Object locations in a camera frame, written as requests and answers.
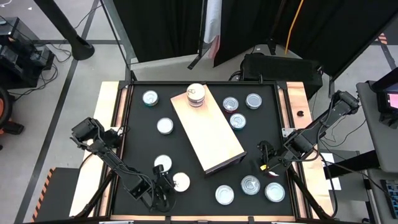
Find red label fish can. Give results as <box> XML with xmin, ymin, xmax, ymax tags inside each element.
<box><xmin>222</xmin><ymin>96</ymin><xmax>239</xmax><ymax>113</ymax></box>

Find black equipment rack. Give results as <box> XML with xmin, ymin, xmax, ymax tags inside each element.
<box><xmin>0</xmin><ymin>17</ymin><xmax>56</xmax><ymax>90</ymax></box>

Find black round wheel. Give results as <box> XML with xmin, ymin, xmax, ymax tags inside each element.
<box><xmin>0</xmin><ymin>85</ymin><xmax>25</xmax><ymax>150</ymax></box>

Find black pole with round base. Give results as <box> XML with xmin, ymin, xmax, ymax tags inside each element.
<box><xmin>32</xmin><ymin>0</ymin><xmax>96</xmax><ymax>62</ymax></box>

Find black support strut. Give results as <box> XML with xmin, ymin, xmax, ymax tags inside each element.
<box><xmin>287</xmin><ymin>174</ymin><xmax>333</xmax><ymax>220</ymax></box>
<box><xmin>73</xmin><ymin>169</ymin><xmax>118</xmax><ymax>218</ymax></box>

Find black backdrop curtain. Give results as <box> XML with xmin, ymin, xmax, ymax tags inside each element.
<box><xmin>213</xmin><ymin>0</ymin><xmax>292</xmax><ymax>68</ymax></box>
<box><xmin>112</xmin><ymin>0</ymin><xmax>206</xmax><ymax>63</ymax></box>

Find black plate hazard stripes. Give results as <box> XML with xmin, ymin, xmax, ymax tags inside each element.
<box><xmin>30</xmin><ymin>166</ymin><xmax>81</xmax><ymax>223</ymax></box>

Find black tripod stand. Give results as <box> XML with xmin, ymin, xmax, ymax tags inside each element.
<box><xmin>266</xmin><ymin>0</ymin><xmax>289</xmax><ymax>56</ymax></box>

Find white pink cloth strip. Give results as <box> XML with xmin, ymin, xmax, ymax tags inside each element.
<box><xmin>203</xmin><ymin>0</ymin><xmax>223</xmax><ymax>60</ymax></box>

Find green white tuna can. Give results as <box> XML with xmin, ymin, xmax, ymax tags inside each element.
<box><xmin>264</xmin><ymin>182</ymin><xmax>286</xmax><ymax>203</ymax></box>
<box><xmin>215</xmin><ymin>185</ymin><xmax>235</xmax><ymax>206</ymax></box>
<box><xmin>156</xmin><ymin>117</ymin><xmax>175</xmax><ymax>136</ymax></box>
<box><xmin>245</xmin><ymin>93</ymin><xmax>263</xmax><ymax>110</ymax></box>

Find monitor with pink screen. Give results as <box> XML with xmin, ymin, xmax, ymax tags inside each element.
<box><xmin>371</xmin><ymin>67</ymin><xmax>398</xmax><ymax>129</ymax></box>

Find black stand pole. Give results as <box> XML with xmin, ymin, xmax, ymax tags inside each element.
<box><xmin>187</xmin><ymin>0</ymin><xmax>208</xmax><ymax>71</ymax></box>

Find black partition panel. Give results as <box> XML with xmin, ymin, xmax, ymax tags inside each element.
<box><xmin>273</xmin><ymin>0</ymin><xmax>398</xmax><ymax>79</ymax></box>

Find white paper sheet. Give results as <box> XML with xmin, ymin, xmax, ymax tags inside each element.
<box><xmin>321</xmin><ymin>151</ymin><xmax>343</xmax><ymax>191</ymax></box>

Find grey desk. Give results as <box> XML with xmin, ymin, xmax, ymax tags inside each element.
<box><xmin>356</xmin><ymin>80</ymin><xmax>398</xmax><ymax>174</ymax></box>

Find yellow cable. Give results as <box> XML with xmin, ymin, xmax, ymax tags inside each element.
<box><xmin>284</xmin><ymin>0</ymin><xmax>305</xmax><ymax>55</ymax></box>

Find black keyboard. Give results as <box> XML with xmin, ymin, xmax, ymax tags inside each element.
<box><xmin>379</xmin><ymin>179</ymin><xmax>398</xmax><ymax>219</ymax></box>

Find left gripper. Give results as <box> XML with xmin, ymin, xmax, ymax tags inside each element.
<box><xmin>146</xmin><ymin>164</ymin><xmax>180</xmax><ymax>213</ymax></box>

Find wooden shelf riser black frame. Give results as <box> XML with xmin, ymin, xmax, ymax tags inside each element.
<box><xmin>170</xmin><ymin>83</ymin><xmax>248</xmax><ymax>175</ymax></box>

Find teal tuna can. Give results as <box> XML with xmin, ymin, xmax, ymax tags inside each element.
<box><xmin>229</xmin><ymin>113</ymin><xmax>247</xmax><ymax>131</ymax></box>
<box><xmin>142</xmin><ymin>90</ymin><xmax>159</xmax><ymax>108</ymax></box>
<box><xmin>240</xmin><ymin>175</ymin><xmax>261</xmax><ymax>196</ymax></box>
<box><xmin>154</xmin><ymin>154</ymin><xmax>173</xmax><ymax>173</ymax></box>

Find black bar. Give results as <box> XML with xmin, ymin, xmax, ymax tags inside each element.
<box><xmin>323</xmin><ymin>150</ymin><xmax>381</xmax><ymax>180</ymax></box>

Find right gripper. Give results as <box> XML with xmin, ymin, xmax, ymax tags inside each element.
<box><xmin>257</xmin><ymin>141</ymin><xmax>296</xmax><ymax>177</ymax></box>

